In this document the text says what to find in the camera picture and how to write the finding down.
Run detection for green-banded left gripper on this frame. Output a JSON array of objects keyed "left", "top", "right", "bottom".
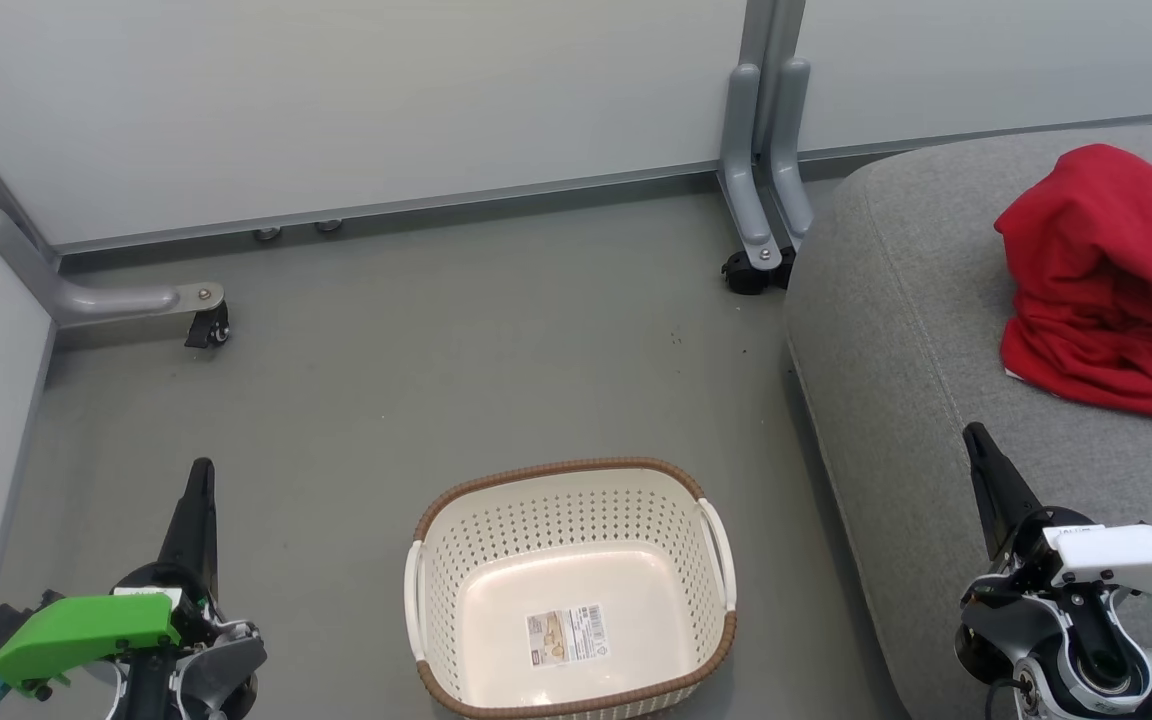
[{"left": 0, "top": 458, "right": 222, "bottom": 693}]

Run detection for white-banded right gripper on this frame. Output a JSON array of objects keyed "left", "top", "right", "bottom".
[{"left": 963, "top": 422, "right": 1152, "bottom": 603}]

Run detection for red clothing with white stripes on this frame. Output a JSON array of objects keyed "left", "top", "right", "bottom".
[{"left": 994, "top": 143, "right": 1152, "bottom": 421}]

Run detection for cream perforated laundry basket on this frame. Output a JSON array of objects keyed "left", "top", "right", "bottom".
[{"left": 404, "top": 458, "right": 739, "bottom": 720}]

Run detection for black caster wheel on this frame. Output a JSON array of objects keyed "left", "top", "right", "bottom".
[
  {"left": 721, "top": 248, "right": 795, "bottom": 295},
  {"left": 184, "top": 302, "right": 232, "bottom": 349}
]

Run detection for grey fabric sofa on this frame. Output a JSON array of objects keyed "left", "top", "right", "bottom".
[{"left": 784, "top": 120, "right": 1152, "bottom": 720}]

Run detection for paper label sticker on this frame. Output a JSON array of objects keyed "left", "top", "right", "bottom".
[{"left": 524, "top": 602, "right": 611, "bottom": 666}]

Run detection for grey curved partition foot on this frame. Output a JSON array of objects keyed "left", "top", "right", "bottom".
[
  {"left": 718, "top": 62, "right": 782, "bottom": 273},
  {"left": 768, "top": 57, "right": 815, "bottom": 246}
]

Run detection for grey partition post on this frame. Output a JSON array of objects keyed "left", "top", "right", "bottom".
[{"left": 736, "top": 0, "right": 807, "bottom": 151}]

